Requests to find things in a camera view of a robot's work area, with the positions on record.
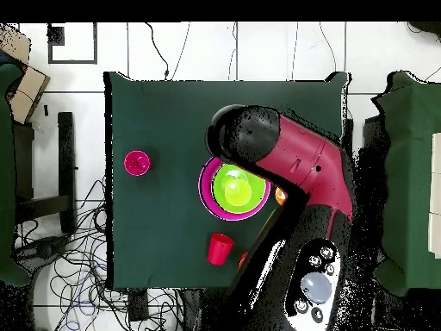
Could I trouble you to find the large green plastic bowl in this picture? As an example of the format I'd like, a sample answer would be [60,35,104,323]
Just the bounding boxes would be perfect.
[211,163,268,215]

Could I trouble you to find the large pink plastic bowl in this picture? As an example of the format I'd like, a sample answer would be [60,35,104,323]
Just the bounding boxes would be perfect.
[197,156,272,222]

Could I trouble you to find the yellow plastic cup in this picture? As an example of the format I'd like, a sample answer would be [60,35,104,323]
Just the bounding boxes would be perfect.
[223,178,253,208]

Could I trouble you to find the red plastic cup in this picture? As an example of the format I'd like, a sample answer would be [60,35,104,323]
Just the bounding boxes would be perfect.
[207,233,235,266]

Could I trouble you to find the white boxes stack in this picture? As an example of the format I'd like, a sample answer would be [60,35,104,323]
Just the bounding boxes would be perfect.
[427,132,441,259]

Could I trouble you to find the orange plastic cup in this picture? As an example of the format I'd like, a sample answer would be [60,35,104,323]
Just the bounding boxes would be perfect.
[274,185,288,207]

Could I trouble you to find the magenta plastic cup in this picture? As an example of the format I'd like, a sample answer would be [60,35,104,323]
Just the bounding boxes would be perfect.
[123,150,152,178]

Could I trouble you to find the dark green tablecloth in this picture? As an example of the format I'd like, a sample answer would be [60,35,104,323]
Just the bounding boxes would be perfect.
[102,71,352,290]

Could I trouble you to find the black box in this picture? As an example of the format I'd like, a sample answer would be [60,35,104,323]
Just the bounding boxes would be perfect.
[361,115,388,156]

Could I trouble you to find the grey base with black knob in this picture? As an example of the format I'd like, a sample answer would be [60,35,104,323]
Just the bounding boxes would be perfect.
[13,234,71,273]

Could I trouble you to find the green cloth covered table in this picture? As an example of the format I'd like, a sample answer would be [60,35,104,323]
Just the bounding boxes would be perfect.
[370,71,441,297]
[0,63,32,287]

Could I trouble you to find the brown cardboard box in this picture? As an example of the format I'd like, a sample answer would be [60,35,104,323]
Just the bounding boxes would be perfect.
[0,23,52,125]

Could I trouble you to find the black floor cable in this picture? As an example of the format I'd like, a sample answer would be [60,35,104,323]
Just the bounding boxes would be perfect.
[144,22,171,81]

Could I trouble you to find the black stand frame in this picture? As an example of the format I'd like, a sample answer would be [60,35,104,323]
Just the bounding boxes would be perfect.
[13,111,78,235]

